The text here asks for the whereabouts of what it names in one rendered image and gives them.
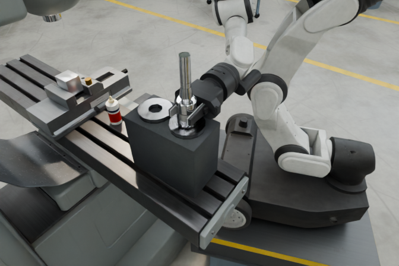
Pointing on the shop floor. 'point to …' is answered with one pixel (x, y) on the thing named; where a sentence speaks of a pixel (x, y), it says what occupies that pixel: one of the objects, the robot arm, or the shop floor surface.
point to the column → (16, 246)
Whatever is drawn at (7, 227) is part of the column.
